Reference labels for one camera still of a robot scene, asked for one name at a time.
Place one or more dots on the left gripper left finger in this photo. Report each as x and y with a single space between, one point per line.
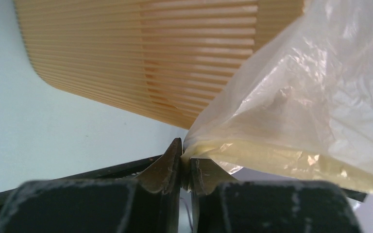
145 203

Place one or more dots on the translucent yellowish trash bag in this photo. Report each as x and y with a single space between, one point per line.
302 106

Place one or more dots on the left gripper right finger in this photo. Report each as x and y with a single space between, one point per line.
223 204

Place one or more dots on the orange plastic trash bin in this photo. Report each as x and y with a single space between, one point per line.
162 59

